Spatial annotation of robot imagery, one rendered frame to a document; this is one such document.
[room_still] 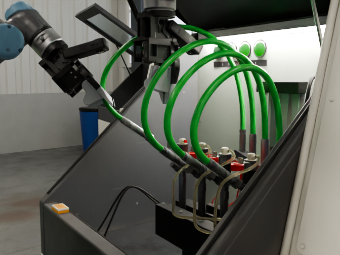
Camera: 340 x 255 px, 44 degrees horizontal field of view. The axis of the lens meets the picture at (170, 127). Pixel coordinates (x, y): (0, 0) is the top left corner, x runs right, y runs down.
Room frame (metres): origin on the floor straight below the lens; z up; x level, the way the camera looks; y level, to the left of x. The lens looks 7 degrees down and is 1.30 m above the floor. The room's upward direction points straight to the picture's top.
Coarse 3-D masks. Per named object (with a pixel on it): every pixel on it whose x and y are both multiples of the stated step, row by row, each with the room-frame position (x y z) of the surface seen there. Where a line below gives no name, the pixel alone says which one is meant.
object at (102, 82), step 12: (180, 24) 1.11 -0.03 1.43; (120, 48) 1.08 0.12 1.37; (228, 60) 1.14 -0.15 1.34; (108, 72) 1.08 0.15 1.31; (240, 84) 1.14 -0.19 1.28; (240, 96) 1.14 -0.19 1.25; (108, 108) 1.08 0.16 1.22; (240, 108) 1.14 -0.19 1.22; (120, 120) 1.08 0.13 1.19; (240, 120) 1.15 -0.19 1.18; (240, 132) 1.14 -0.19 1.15
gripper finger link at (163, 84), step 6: (168, 72) 0.99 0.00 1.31; (162, 78) 0.98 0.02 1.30; (168, 78) 0.99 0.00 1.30; (156, 84) 0.98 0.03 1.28; (162, 84) 0.98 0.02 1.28; (168, 84) 0.99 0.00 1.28; (174, 84) 0.99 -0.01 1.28; (162, 90) 0.99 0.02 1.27; (168, 90) 0.99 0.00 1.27; (168, 96) 1.00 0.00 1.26
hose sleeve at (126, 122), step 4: (124, 120) 1.08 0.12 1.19; (128, 120) 1.08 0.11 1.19; (124, 124) 1.09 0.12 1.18; (128, 124) 1.08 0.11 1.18; (132, 124) 1.09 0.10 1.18; (136, 124) 1.09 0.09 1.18; (132, 128) 1.09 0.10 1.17; (136, 128) 1.09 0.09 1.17; (140, 128) 1.09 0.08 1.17; (136, 132) 1.09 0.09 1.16; (140, 132) 1.09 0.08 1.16; (144, 136) 1.09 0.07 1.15
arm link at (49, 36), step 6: (48, 30) 1.10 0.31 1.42; (54, 30) 1.11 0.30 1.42; (36, 36) 1.08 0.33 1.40; (42, 36) 1.08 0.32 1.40; (48, 36) 1.09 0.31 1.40; (54, 36) 1.09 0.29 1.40; (60, 36) 1.11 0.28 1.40; (36, 42) 1.08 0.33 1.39; (42, 42) 1.08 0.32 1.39; (48, 42) 1.08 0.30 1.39; (54, 42) 1.09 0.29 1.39; (36, 48) 1.09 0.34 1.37; (42, 48) 1.08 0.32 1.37; (42, 54) 1.09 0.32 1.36
